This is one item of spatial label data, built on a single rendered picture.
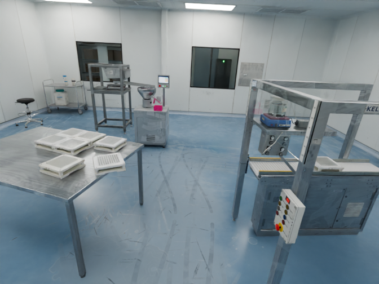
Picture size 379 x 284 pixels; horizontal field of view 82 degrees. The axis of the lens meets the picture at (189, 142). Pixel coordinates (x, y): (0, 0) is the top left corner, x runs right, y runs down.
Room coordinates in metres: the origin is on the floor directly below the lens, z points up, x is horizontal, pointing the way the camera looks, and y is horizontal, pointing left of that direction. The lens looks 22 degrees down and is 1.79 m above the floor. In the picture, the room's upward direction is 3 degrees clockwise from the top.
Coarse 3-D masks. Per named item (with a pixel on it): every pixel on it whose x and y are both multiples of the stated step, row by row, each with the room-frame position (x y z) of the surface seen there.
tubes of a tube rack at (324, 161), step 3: (318, 159) 1.98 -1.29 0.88; (321, 159) 1.98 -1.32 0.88; (324, 159) 1.99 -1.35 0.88; (327, 159) 1.99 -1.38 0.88; (330, 159) 1.99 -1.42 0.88; (318, 162) 1.92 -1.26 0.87; (321, 162) 1.93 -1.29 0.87; (324, 162) 1.92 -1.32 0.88; (327, 162) 1.92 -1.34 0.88; (330, 162) 1.93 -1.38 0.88; (333, 162) 1.94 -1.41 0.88; (321, 165) 1.87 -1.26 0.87; (324, 165) 1.88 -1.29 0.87; (327, 165) 1.88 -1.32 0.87; (330, 165) 1.88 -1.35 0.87; (333, 165) 1.88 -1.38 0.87; (336, 165) 1.89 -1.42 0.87
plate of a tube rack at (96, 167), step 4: (92, 156) 1.77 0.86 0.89; (96, 156) 1.78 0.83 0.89; (100, 156) 1.78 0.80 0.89; (120, 156) 1.80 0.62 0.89; (96, 160) 1.70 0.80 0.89; (108, 160) 1.71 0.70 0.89; (120, 160) 1.72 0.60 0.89; (96, 164) 1.63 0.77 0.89; (100, 164) 1.63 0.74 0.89; (108, 164) 1.64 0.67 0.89; (112, 164) 1.64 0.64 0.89; (116, 164) 1.65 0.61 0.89; (120, 164) 1.65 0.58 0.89; (124, 164) 1.66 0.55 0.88; (96, 168) 1.56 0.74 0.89; (100, 168) 1.58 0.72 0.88; (104, 168) 1.59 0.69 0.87
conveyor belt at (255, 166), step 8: (256, 168) 1.87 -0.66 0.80; (264, 168) 1.88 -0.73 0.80; (272, 168) 1.89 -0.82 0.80; (280, 168) 1.90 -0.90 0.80; (288, 168) 1.91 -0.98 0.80; (296, 168) 1.92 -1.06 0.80; (344, 168) 1.97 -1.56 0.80; (352, 168) 1.98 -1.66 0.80; (360, 168) 1.99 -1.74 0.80; (368, 168) 2.00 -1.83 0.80; (376, 168) 2.01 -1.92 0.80
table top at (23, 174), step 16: (48, 128) 2.63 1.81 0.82; (0, 144) 2.08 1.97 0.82; (16, 144) 2.10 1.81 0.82; (32, 144) 2.12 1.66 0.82; (128, 144) 2.25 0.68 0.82; (0, 160) 1.74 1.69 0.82; (16, 160) 1.76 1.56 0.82; (32, 160) 1.77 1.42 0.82; (48, 160) 1.79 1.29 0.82; (0, 176) 1.48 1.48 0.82; (16, 176) 1.49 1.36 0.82; (32, 176) 1.50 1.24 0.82; (48, 176) 1.51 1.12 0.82; (80, 176) 1.54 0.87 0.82; (96, 176) 1.55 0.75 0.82; (32, 192) 1.33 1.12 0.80; (48, 192) 1.31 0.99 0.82; (64, 192) 1.32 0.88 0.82; (80, 192) 1.35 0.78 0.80
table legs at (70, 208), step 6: (138, 156) 2.25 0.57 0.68; (138, 162) 2.25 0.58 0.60; (138, 168) 2.25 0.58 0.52; (138, 174) 2.25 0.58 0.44; (138, 180) 2.26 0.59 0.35; (66, 204) 1.27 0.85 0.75; (72, 204) 1.29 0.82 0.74; (72, 210) 1.28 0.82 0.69; (72, 216) 1.27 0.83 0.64; (72, 222) 1.26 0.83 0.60; (72, 228) 1.27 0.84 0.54; (72, 234) 1.27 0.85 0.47; (78, 234) 1.29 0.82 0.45; (72, 240) 1.27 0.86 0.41; (78, 240) 1.29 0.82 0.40; (78, 246) 1.28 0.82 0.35; (78, 252) 1.27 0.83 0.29; (78, 258) 1.26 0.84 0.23; (78, 264) 1.27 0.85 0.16; (84, 264) 1.30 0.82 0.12; (78, 270) 1.27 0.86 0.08; (84, 270) 1.29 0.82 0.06; (84, 276) 1.28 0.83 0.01
